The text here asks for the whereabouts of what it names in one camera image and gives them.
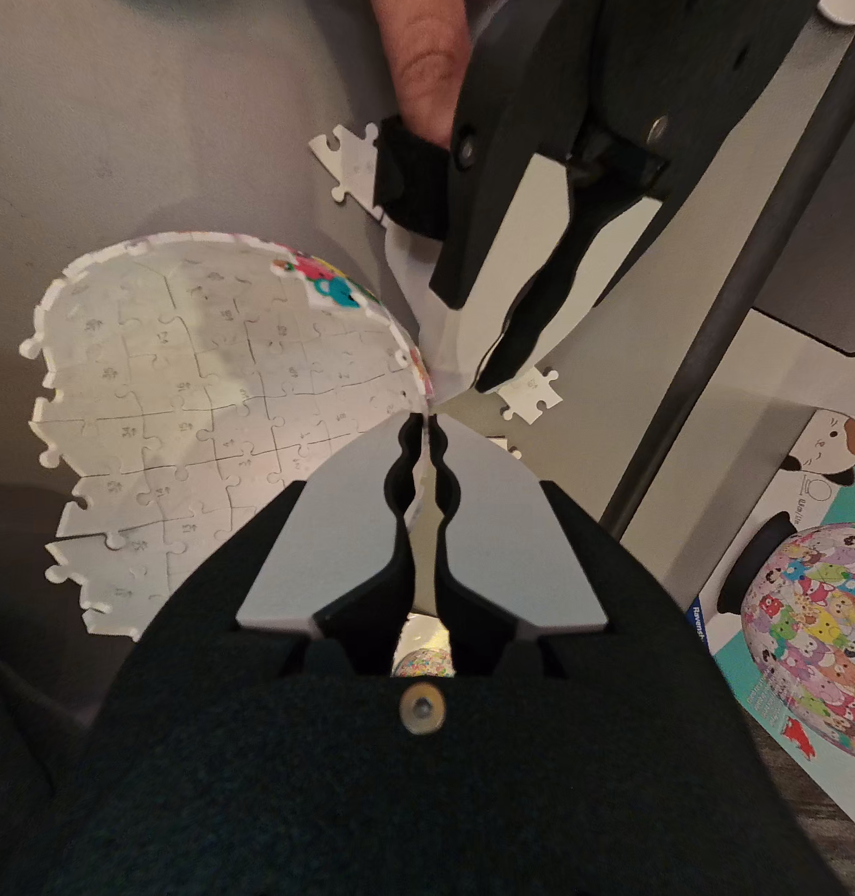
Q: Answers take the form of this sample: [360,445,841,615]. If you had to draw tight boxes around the dark grey table flap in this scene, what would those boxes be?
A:
[757,140,855,354]

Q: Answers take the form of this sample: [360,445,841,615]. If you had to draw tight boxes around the puzzle pieces group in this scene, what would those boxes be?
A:
[309,124,564,460]

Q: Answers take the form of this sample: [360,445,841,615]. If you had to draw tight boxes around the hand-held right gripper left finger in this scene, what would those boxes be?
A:
[236,413,425,639]

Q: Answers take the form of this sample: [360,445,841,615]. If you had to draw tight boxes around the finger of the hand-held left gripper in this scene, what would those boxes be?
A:
[435,152,578,400]
[477,196,666,393]

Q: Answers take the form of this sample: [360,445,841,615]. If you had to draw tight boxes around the partly built white puzzle ball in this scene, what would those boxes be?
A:
[19,231,435,641]

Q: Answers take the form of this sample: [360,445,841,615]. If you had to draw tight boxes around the colourful puzzle ball box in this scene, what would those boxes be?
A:
[687,411,855,764]

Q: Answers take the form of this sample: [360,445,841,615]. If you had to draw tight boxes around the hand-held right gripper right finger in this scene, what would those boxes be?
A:
[431,413,610,639]

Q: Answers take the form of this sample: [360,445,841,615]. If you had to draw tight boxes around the printed instruction leaflet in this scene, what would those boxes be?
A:
[396,616,456,677]

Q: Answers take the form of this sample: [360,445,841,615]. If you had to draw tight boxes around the person's left hand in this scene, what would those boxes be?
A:
[372,0,473,148]

